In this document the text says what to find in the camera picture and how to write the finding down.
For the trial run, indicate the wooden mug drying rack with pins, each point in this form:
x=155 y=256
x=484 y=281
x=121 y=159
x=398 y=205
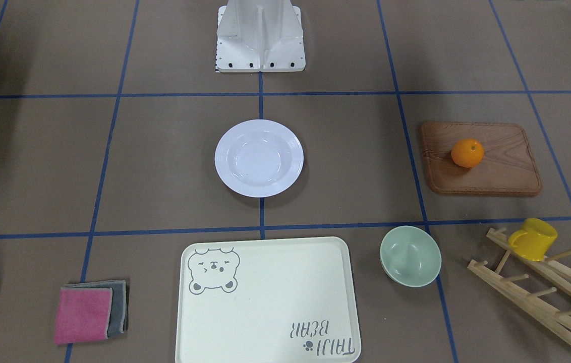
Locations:
x=551 y=307

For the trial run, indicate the pink and grey cloth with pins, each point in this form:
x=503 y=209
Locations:
x=92 y=311

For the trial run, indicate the cream bear print tray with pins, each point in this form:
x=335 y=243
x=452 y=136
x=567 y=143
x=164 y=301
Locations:
x=272 y=300

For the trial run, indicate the brown wooden cutting board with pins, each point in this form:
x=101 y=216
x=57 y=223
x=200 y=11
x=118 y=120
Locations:
x=507 y=169

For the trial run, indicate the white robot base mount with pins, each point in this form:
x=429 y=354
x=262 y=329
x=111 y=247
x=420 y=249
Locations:
x=260 y=36

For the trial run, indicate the light green bowl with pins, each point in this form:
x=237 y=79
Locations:
x=410 y=256

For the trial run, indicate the yellow mug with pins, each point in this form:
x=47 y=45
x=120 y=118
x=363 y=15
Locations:
x=533 y=239

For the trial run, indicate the white round plate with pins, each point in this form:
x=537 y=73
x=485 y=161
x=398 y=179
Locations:
x=259 y=158

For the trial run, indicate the orange fruit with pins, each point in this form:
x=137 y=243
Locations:
x=467 y=153

